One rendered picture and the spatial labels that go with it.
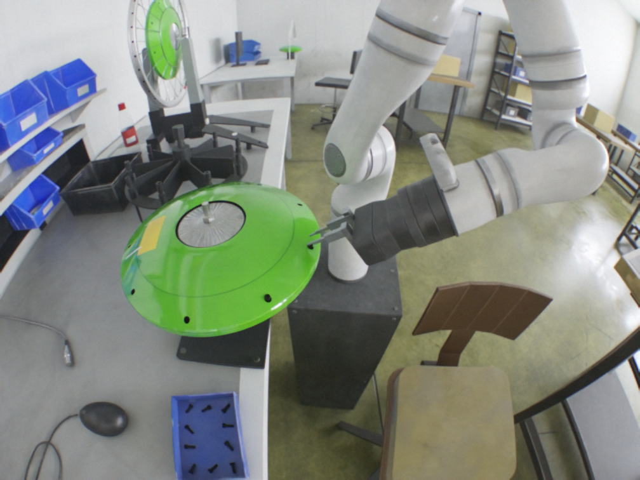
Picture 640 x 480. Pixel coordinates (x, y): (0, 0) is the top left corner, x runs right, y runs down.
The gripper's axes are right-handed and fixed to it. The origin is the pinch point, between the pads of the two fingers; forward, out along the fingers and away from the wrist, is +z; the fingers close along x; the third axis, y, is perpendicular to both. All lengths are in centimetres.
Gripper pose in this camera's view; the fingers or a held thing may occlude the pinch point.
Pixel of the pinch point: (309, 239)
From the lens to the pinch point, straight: 37.2
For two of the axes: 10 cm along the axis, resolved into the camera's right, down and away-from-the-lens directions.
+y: 5.5, 6.7, 5.0
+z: -8.2, 3.2, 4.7
